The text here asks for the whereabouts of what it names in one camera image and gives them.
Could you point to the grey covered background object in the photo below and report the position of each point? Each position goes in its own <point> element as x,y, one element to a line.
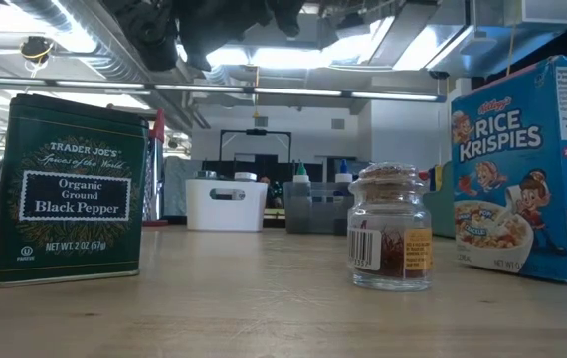
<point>181,189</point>

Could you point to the white plastic bin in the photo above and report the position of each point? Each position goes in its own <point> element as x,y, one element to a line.
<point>244,209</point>

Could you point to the grey translucent plastic bin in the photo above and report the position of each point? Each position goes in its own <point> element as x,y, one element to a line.
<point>321,209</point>

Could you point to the Corn Pops cereal box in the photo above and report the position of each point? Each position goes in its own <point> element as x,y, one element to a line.
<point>438,179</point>

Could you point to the Rice Krispies cereal box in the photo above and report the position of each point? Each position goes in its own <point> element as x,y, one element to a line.
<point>512,149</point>

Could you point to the cork-topped glass saffron jar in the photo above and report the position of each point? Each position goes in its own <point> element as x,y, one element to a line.
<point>388,214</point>

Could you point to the long ceiling light bar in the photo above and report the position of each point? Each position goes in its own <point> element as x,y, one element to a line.
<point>293,92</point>

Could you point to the rectangular metal ceiling duct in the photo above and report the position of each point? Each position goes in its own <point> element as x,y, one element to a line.
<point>413,40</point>

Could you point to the blue food colouring bottle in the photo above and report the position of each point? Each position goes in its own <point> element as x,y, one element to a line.
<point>343,176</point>

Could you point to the green food colouring bottle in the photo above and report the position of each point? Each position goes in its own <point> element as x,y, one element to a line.
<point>302,178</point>

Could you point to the Apple Jacks cereal box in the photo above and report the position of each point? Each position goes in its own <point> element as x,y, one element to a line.
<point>440,214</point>

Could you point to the round silver ventilation duct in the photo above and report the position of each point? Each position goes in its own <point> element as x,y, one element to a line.
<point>89,30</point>

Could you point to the green black pepper tin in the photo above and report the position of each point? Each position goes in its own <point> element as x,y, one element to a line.
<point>69,199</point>

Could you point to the black background rig frame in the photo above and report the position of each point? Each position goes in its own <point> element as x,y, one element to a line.
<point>256,132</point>

